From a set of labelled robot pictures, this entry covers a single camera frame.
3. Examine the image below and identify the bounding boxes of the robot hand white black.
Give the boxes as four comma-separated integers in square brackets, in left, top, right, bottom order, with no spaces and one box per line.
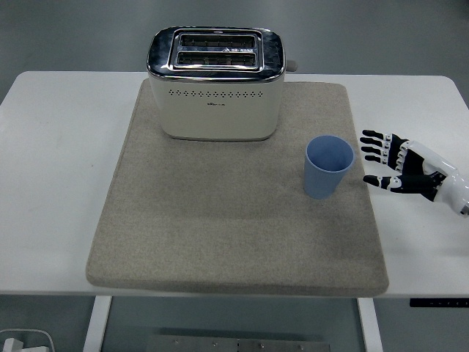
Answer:
[359,128,469,216]

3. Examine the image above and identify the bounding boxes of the blue plastic cup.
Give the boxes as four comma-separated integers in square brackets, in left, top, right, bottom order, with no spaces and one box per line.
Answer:
[303,135,355,201]

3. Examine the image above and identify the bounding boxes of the black table control panel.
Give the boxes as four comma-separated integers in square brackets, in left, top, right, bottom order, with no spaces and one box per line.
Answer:
[409,298,469,309]

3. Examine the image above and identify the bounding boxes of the white table leg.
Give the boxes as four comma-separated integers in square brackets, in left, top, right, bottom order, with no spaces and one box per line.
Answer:
[357,297,384,352]
[82,295,113,352]

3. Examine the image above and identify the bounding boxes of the beige felt table mat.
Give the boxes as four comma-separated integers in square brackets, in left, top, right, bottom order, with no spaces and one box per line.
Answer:
[85,79,390,296]

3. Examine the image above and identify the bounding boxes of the white chrome two-slot toaster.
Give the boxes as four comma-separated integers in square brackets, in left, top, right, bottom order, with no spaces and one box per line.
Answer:
[146,26,300,143]

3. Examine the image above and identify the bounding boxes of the white plug adapter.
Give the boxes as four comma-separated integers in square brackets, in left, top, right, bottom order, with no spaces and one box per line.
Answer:
[1,337,25,352]

